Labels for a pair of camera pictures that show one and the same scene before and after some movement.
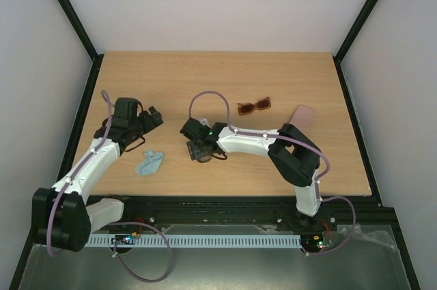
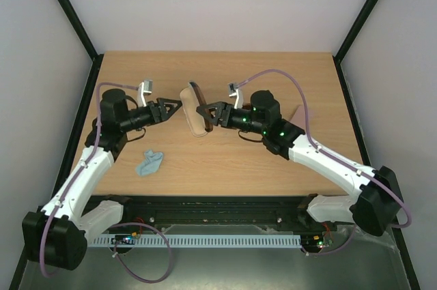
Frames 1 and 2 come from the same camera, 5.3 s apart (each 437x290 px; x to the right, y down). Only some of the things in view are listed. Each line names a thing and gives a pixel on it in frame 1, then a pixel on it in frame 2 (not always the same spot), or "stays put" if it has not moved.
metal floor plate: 360,258 stays put
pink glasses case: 302,117 stays put
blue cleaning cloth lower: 151,164 stays put
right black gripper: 196,149 → 225,114
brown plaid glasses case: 204,159 → 190,99
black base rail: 367,213 stays put
